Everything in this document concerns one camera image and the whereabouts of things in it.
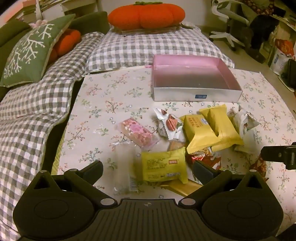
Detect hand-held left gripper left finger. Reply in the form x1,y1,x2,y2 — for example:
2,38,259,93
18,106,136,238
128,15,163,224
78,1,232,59
27,160,118,209

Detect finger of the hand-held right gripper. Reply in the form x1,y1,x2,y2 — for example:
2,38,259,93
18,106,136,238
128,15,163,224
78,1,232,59
260,146,287,163

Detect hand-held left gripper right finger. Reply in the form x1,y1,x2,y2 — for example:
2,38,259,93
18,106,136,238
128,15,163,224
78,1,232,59
179,161,270,209

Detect red snack packet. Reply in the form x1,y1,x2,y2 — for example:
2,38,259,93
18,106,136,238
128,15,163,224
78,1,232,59
185,146,222,172

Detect gold snack packet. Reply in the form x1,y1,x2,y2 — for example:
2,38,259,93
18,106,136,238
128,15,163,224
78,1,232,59
159,178,204,198

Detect yellow orange-print snack packet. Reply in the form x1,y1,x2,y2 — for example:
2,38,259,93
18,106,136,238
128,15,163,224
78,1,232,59
179,113,220,154

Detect yellow-green snack packet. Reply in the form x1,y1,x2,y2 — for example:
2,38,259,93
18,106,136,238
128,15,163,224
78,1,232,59
141,147,188,184

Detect white grey snack packet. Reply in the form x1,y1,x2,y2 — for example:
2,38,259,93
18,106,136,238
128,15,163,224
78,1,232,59
228,105,260,139

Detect plain yellow snack packet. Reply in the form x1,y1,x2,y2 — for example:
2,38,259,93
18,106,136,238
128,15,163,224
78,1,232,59
199,104,244,149

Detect large white nut-print packet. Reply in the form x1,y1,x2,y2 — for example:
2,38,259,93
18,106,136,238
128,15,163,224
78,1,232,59
159,113,185,141

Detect pink cake snack packet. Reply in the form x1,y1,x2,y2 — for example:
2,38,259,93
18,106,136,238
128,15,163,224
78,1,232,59
117,118,160,149

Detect pink cardboard box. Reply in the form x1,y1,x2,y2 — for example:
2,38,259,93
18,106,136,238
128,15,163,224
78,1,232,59
151,55,243,102

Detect clear long snack packet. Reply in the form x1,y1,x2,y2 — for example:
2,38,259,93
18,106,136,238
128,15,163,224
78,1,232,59
112,142,141,195

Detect floral tablecloth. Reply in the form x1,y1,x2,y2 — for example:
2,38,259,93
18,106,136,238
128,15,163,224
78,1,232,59
51,67,296,224

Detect grey white checked blanket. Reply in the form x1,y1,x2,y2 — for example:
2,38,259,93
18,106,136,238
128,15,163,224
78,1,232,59
0,32,105,235
85,24,235,75

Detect black bag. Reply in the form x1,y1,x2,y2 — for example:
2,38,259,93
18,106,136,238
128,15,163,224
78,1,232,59
280,58,296,91

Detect orange and white bag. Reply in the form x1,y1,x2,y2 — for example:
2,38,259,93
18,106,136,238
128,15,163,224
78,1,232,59
269,38,296,75

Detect black garment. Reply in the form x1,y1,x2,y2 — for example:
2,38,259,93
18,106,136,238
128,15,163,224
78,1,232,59
240,14,280,58

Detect white office chair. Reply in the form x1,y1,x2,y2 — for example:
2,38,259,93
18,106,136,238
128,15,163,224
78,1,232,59
209,0,250,51

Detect small orange pumpkin cushion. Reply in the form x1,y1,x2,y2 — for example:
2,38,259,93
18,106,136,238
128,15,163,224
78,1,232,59
47,29,82,65

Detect white bookshelf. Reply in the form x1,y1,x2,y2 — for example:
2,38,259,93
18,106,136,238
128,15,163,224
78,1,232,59
273,11,296,40

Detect green snowflake pillow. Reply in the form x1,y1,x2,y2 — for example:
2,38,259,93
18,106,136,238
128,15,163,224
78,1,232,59
0,13,76,88

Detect brown floral garment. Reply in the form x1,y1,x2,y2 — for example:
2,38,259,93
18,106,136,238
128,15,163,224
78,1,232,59
243,0,278,16

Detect green sofa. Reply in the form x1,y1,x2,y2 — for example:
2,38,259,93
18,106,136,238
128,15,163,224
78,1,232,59
0,11,109,100

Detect pink plush flower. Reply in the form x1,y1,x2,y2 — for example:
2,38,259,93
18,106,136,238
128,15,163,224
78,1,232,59
30,20,48,29

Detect large orange pumpkin cushion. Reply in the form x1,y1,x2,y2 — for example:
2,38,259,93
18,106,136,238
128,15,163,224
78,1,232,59
108,1,186,30

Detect white cabinet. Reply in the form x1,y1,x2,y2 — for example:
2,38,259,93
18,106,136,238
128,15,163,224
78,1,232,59
43,0,78,18

